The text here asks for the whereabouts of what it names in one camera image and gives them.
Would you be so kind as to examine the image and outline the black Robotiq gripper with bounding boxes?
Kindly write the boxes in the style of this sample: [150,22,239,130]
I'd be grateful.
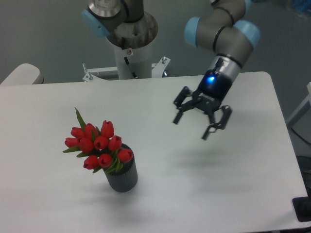
[173,69,233,140]

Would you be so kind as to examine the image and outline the red tulip bouquet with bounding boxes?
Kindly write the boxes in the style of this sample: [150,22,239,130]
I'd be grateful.
[63,109,134,175]

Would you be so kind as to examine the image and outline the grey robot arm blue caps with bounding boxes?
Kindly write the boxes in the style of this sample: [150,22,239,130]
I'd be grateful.
[82,0,261,139]

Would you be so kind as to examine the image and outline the dark grey ribbed vase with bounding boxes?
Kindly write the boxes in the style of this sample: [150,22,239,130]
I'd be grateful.
[98,144,138,192]

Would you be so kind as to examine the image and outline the white furniture leg right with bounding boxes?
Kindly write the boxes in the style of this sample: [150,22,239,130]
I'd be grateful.
[286,83,311,128]

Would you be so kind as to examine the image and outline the black device at table edge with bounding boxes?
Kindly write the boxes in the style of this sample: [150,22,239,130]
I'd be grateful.
[292,197,311,222]

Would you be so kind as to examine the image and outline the beige chair back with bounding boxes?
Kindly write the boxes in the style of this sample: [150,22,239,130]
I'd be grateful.
[0,63,44,87]

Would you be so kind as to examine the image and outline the white metal base frame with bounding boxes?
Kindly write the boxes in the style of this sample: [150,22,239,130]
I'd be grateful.
[82,56,171,82]

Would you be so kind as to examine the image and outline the black cable on pedestal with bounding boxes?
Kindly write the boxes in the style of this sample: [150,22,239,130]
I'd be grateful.
[121,36,138,79]

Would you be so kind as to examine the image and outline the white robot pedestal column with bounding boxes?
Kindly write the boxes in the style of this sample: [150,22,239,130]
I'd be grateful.
[104,11,159,80]

